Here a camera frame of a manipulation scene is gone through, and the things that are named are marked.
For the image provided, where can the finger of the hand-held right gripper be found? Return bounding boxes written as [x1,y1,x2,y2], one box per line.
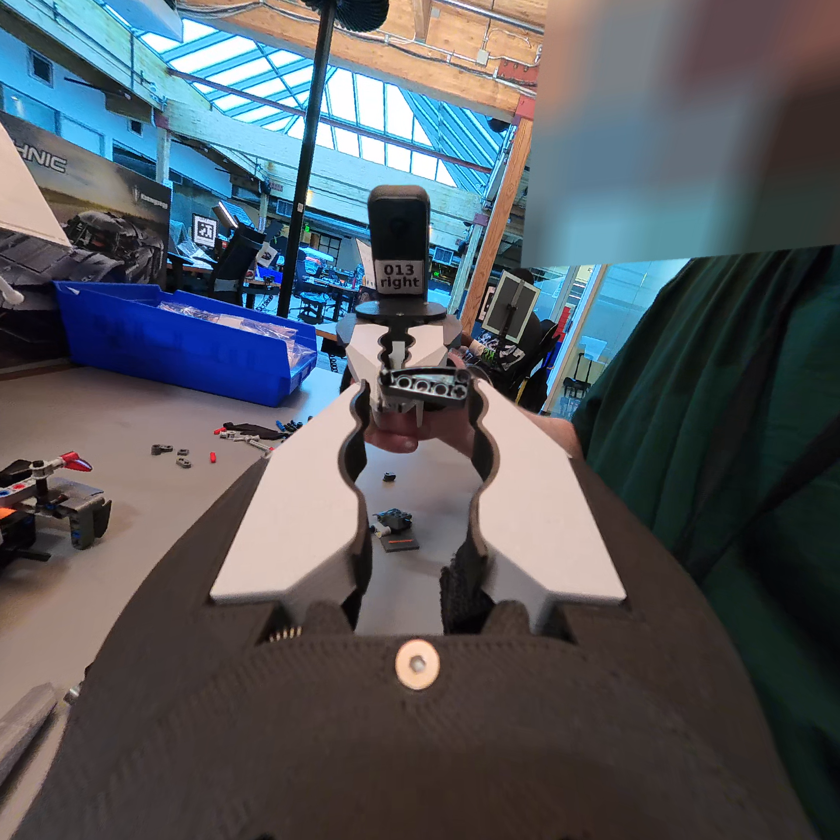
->
[344,327,392,414]
[399,327,455,432]

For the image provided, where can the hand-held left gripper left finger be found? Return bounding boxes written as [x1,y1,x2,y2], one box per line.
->
[210,382,374,634]

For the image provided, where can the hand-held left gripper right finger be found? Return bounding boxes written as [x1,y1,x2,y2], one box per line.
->
[468,379,627,635]

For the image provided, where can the black curved lego panel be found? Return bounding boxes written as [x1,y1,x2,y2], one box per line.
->
[379,367,475,411]

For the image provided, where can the small grey lego assembly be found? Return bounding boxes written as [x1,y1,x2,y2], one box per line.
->
[369,507,421,553]

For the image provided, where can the pile of loose lego pieces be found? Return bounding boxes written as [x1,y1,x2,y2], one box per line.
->
[213,416,312,457]

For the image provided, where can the partly built lego car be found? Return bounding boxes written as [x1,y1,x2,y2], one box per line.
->
[0,451,114,573]

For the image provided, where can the person's right hand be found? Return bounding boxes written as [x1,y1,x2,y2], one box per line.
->
[363,408,478,455]

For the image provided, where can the white board on stand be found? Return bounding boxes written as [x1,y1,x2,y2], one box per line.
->
[481,271,542,343]

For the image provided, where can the black office chair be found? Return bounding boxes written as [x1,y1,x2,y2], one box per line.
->
[209,223,268,307]
[292,252,342,322]

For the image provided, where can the wooden pillar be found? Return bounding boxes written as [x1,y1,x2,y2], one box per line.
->
[458,117,536,332]

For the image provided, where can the black pole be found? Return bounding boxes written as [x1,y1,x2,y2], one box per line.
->
[276,0,340,320]

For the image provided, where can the clear plastic parts bags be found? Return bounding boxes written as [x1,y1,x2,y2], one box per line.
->
[156,301,316,382]

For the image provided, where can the person's green shirt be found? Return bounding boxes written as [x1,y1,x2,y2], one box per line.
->
[571,246,840,840]

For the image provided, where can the blue storage bin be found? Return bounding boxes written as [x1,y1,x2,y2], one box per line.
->
[54,281,319,408]

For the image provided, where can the black round ceiling fixture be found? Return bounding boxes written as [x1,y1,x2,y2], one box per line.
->
[314,0,391,32]

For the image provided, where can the large dark printed box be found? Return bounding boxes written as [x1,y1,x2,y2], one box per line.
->
[0,112,173,290]

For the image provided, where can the open instruction booklet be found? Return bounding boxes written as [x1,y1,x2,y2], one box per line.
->
[0,121,74,249]

